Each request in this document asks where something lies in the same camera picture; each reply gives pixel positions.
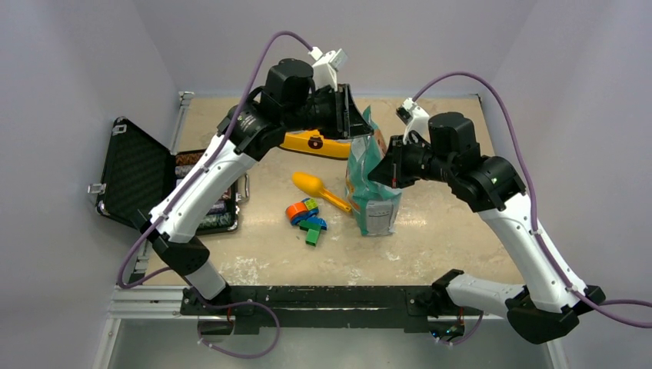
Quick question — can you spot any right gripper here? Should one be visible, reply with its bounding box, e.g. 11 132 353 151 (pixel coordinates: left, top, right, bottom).
368 134 455 188

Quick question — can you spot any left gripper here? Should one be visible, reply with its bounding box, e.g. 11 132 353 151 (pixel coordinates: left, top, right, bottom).
283 83 374 140

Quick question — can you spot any green dog food bag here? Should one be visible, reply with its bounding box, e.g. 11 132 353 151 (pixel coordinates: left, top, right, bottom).
345 106 402 237

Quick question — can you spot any yellow plastic scoop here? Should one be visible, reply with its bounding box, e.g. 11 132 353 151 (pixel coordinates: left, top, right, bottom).
291 172 352 213

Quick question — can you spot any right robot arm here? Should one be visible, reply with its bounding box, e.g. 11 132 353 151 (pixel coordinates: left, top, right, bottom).
368 112 605 344

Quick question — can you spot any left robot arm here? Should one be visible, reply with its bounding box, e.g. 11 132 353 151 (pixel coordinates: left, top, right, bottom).
132 52 373 314

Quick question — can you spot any yellow double pet bowl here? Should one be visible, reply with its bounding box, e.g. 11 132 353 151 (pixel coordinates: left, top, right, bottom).
280 130 351 160

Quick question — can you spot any blue toy brick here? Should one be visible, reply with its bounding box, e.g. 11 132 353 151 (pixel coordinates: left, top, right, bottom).
306 217 328 231

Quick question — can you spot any green toy brick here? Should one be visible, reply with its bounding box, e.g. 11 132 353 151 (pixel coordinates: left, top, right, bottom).
298 219 323 247

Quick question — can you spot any orange blue toy truck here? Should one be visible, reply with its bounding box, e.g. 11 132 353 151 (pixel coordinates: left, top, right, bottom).
285 198 319 225

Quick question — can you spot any black poker chip case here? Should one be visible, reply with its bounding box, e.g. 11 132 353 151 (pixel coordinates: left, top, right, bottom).
87 116 251 239

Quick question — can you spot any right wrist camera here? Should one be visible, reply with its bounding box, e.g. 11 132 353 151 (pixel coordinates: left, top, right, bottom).
396 98 430 144

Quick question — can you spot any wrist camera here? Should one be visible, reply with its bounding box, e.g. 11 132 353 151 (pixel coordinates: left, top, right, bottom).
396 98 430 144
308 47 348 89

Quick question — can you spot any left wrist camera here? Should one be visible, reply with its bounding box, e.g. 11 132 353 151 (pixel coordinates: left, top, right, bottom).
308 47 348 89

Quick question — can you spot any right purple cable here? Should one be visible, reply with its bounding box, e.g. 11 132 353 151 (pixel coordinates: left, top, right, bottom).
412 71 652 330

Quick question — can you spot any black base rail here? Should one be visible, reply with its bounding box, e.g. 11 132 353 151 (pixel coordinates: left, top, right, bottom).
109 284 526 337

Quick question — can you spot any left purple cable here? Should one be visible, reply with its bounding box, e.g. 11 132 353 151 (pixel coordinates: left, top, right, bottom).
116 30 314 291

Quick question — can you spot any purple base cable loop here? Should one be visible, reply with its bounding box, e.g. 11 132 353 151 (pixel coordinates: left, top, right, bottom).
196 298 284 361

